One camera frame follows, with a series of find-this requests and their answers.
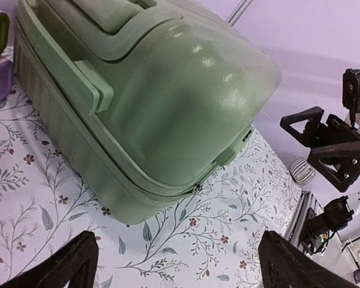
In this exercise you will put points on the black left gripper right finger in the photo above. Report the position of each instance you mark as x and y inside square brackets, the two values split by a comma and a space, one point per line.
[283, 265]

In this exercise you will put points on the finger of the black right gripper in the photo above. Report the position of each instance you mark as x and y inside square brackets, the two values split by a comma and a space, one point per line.
[303, 126]

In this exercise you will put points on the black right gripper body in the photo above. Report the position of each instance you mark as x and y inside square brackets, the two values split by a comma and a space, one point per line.
[335, 153]

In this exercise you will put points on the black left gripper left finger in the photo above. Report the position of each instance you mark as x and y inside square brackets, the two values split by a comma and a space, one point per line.
[73, 265]

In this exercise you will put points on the green hard-shell suitcase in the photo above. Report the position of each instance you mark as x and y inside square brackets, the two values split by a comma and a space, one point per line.
[146, 99]

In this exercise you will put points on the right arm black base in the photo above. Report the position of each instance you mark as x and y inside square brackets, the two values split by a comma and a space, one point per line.
[319, 229]

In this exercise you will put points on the white ribbed round object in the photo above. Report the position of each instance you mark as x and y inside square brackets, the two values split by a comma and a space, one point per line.
[302, 172]

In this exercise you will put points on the floral white table mat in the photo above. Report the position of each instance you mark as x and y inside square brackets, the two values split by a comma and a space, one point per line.
[207, 240]

